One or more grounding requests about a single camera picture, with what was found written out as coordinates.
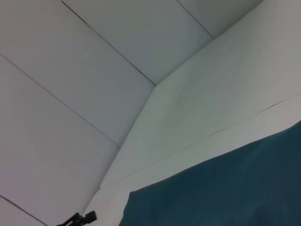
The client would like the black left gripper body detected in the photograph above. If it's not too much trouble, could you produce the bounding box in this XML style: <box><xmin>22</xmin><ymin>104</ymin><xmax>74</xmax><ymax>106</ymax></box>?
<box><xmin>55</xmin><ymin>212</ymin><xmax>82</xmax><ymax>226</ymax></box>

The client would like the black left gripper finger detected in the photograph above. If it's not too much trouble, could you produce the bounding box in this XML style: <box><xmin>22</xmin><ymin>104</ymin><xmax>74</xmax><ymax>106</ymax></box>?
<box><xmin>79</xmin><ymin>210</ymin><xmax>98</xmax><ymax>224</ymax></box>

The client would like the teal t-shirt with beige print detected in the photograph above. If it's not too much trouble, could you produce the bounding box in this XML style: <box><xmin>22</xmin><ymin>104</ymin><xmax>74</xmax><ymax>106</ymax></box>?
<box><xmin>118</xmin><ymin>120</ymin><xmax>301</xmax><ymax>226</ymax></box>

